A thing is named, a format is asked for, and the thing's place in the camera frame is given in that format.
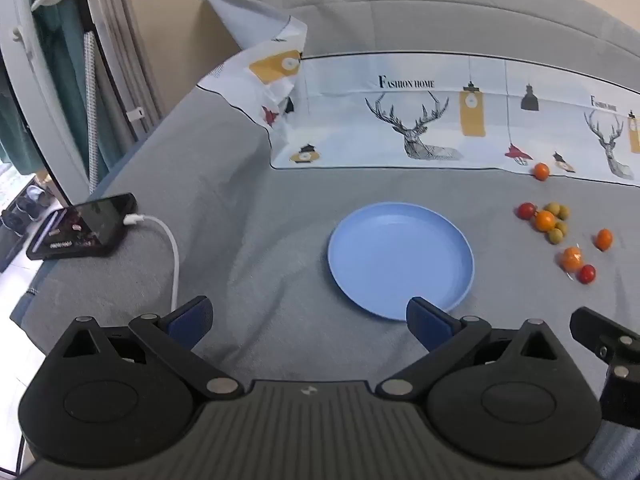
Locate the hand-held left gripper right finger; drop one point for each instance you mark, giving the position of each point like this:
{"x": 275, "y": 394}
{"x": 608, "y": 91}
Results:
{"x": 427, "y": 322}

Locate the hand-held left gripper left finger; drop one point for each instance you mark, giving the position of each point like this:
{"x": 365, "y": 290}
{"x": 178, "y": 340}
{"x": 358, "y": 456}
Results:
{"x": 192, "y": 322}

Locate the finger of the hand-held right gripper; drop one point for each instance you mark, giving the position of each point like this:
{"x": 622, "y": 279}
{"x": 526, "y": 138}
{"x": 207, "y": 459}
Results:
{"x": 597, "y": 330}

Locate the red cherry tomato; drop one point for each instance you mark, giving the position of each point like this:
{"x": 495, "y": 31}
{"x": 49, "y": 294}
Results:
{"x": 587, "y": 273}
{"x": 526, "y": 210}

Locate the blue plate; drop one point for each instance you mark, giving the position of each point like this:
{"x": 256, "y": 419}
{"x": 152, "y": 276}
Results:
{"x": 400, "y": 255}

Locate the plastic-wrapped small orange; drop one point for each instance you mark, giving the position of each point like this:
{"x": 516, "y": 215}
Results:
{"x": 571, "y": 258}

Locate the grey bedsheet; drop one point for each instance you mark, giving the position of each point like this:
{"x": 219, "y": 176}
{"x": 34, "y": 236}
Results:
{"x": 250, "y": 210}

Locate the black smartphone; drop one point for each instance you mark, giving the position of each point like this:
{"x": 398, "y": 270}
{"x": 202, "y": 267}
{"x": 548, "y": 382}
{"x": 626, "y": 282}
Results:
{"x": 100, "y": 220}

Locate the dark shoes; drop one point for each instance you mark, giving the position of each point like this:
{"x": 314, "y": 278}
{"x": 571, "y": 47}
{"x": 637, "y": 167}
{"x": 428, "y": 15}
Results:
{"x": 30, "y": 200}

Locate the deer-printed white pillowcase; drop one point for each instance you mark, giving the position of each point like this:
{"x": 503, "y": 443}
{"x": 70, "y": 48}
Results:
{"x": 350, "y": 125}

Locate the teal hanging garment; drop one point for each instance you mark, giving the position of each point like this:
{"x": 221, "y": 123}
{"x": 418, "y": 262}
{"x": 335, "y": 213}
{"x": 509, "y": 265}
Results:
{"x": 60, "y": 60}

